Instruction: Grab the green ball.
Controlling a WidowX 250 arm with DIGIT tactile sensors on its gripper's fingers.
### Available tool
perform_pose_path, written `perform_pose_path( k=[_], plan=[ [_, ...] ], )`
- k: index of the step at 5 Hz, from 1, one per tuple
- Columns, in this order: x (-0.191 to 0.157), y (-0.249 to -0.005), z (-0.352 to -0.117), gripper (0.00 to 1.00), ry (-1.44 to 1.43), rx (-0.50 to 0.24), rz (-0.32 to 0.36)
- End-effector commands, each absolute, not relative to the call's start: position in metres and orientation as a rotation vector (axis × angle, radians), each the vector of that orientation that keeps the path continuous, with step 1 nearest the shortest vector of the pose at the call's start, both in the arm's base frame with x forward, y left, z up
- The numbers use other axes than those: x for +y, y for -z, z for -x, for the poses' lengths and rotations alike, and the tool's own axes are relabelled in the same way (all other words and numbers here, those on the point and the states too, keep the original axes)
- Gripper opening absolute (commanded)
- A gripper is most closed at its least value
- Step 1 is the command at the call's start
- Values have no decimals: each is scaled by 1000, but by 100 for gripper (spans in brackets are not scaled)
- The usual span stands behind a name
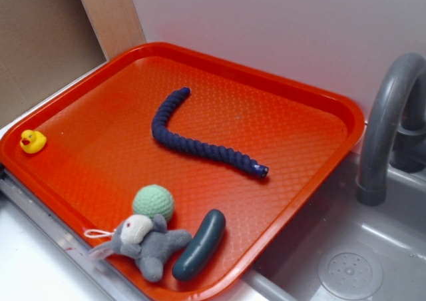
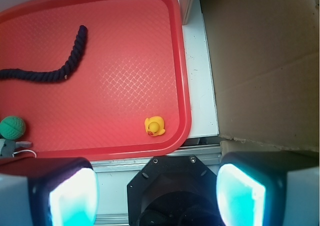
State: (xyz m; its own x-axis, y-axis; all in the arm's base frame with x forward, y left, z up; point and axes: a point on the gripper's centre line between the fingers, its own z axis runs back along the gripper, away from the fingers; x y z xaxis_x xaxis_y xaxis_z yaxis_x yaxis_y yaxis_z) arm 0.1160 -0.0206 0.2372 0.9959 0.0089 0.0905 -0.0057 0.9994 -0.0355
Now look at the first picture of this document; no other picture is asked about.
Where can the orange plastic tray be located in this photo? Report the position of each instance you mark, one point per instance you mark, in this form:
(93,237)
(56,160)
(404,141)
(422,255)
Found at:
(100,151)

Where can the wooden board panel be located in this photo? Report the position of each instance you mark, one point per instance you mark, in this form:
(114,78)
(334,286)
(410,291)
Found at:
(116,25)

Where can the yellow rubber duck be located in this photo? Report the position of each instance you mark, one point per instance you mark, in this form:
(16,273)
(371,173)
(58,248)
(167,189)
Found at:
(32,141)

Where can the dark green toy cucumber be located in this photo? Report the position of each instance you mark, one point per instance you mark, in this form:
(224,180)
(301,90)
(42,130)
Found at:
(201,248)

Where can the blue braided rope toy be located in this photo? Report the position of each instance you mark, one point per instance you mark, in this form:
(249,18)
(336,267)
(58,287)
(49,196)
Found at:
(176,142)

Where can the grey plastic faucet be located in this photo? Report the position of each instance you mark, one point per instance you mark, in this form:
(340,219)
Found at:
(395,133)

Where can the grey toy sink basin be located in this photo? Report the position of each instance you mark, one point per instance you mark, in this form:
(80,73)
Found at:
(336,248)

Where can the green crocheted ball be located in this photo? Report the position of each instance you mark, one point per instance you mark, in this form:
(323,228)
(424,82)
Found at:
(154,199)

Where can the grey plush donkey toy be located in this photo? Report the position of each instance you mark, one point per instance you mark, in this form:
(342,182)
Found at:
(147,241)

